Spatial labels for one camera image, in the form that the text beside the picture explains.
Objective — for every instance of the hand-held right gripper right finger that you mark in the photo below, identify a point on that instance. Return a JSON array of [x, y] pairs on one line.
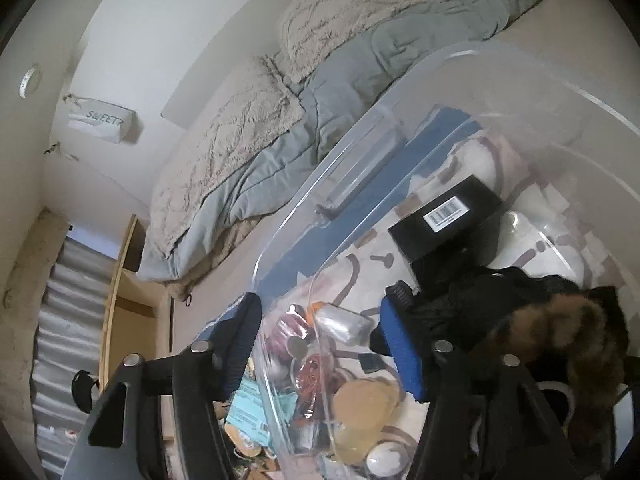
[[402, 355]]

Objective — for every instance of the white sign reading sweet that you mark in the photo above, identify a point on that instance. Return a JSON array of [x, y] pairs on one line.
[[102, 122]]

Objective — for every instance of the clear plastic storage bin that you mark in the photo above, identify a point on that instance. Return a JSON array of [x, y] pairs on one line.
[[360, 160]]

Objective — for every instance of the teal wipes packet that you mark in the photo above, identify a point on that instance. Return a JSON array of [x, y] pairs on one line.
[[250, 410]]

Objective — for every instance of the pearl bottle with orange cap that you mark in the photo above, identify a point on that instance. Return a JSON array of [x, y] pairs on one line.
[[340, 325]]

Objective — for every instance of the beige fuzzy throw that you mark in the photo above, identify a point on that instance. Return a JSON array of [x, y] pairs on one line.
[[215, 260]]

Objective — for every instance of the oval wooden box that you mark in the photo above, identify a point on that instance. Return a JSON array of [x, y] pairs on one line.
[[362, 402], [355, 442]]

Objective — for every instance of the white round tape measure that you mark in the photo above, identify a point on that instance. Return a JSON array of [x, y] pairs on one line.
[[386, 460]]

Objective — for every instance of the pale curtain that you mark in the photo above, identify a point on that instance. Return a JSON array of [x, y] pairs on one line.
[[65, 335]]

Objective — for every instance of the black jacket with fur trim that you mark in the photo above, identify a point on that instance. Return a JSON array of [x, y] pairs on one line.
[[550, 320]]

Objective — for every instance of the black cardboard box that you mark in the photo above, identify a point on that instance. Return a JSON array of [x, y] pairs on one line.
[[450, 245]]

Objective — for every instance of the grey duvet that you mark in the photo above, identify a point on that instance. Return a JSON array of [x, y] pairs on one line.
[[300, 160]]

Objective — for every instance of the small black object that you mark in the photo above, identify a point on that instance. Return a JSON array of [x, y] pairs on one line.
[[82, 387]]

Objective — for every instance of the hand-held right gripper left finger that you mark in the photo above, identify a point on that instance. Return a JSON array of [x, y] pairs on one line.
[[245, 330]]

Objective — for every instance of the white headband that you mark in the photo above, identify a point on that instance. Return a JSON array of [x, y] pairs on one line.
[[567, 395]]

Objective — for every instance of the beige textured pillow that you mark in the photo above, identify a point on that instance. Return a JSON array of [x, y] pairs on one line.
[[215, 150], [360, 5]]

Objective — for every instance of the wooden bedside shelf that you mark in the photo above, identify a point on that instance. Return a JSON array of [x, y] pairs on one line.
[[132, 285]]

